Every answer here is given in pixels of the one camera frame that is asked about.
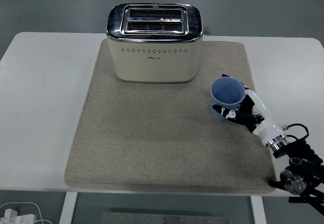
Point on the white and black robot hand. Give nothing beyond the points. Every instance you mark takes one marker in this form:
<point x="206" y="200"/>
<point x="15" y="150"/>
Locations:
<point x="265" y="125"/>

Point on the white power strip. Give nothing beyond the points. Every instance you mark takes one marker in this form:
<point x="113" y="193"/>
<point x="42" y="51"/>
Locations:
<point x="17" y="218"/>

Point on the blue ribbed plastic cup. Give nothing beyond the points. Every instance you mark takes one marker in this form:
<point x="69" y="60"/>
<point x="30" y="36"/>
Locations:
<point x="225" y="92"/>

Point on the white table leg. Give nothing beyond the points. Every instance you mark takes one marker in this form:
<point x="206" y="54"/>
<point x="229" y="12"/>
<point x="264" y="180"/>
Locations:
<point x="67" y="208"/>
<point x="257" y="211"/>

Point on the beige fabric table mat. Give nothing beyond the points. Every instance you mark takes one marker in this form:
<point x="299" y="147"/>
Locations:
<point x="152" y="137"/>

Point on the grey metal plate with screws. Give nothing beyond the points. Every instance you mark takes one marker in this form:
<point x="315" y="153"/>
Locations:
<point x="164" y="219"/>

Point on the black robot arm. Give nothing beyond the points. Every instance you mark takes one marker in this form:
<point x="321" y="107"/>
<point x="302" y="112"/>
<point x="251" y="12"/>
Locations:
<point x="303" y="168"/>

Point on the cream and chrome toaster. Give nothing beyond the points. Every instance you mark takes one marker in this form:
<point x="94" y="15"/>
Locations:
<point x="154" y="61"/>

